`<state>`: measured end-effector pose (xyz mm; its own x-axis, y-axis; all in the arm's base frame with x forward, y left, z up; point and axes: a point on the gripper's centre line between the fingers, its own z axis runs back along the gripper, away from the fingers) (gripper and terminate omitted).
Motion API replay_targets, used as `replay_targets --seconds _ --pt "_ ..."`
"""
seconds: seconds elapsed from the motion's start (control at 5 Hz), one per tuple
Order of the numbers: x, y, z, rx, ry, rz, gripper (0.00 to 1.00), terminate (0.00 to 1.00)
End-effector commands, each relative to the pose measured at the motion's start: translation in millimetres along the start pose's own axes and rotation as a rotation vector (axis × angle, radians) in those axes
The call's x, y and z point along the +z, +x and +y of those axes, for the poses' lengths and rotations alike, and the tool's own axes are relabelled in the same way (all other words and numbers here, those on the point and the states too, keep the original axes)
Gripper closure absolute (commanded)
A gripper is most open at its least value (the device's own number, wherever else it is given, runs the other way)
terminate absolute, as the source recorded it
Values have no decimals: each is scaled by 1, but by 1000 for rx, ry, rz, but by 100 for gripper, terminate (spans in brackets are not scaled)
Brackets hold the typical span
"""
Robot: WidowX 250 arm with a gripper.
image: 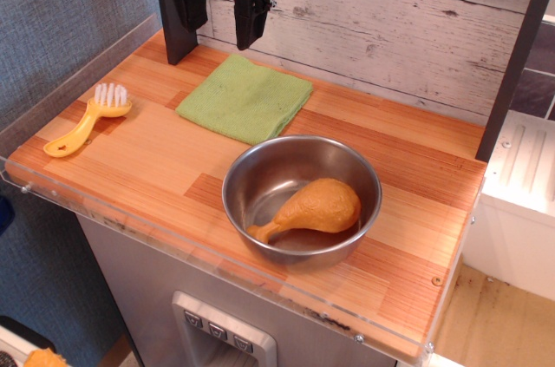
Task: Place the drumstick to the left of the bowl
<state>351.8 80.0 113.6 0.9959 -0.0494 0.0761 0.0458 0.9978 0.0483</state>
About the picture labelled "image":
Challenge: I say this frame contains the dark grey left post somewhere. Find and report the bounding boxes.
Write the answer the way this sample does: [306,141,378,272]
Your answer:
[159,0,198,65]

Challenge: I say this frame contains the dark grey post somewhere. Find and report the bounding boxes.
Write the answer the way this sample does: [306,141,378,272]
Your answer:
[159,0,198,65]
[475,0,550,162]

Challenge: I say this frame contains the yellow brush white bristles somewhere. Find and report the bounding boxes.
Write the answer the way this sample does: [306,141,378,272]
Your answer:
[43,82,132,158]

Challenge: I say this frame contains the grey toy fridge cabinet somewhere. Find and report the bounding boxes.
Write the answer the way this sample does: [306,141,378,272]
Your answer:
[79,217,396,366]

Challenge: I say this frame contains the stainless steel pot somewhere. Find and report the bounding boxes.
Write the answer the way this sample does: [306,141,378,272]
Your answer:
[222,135,382,272]

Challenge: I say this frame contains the clear acrylic front guard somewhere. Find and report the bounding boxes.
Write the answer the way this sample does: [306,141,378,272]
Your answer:
[5,150,441,365]

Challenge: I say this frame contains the white toy sink unit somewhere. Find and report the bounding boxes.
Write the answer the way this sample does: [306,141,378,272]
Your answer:
[462,14,555,301]

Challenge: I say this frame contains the green folded cloth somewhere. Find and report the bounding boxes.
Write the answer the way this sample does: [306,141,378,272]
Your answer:
[176,54,313,145]

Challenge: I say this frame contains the orange toy chicken drumstick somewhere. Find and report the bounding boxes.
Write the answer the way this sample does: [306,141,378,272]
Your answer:
[246,178,362,244]

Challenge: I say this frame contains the silver dispenser panel with buttons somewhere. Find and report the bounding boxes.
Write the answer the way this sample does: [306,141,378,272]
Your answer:
[172,291,278,366]

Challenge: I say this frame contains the orange toy in corner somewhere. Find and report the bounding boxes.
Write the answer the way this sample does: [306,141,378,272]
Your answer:
[23,349,68,367]

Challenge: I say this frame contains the dark grey right post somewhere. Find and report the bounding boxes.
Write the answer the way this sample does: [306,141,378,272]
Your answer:
[475,0,550,162]

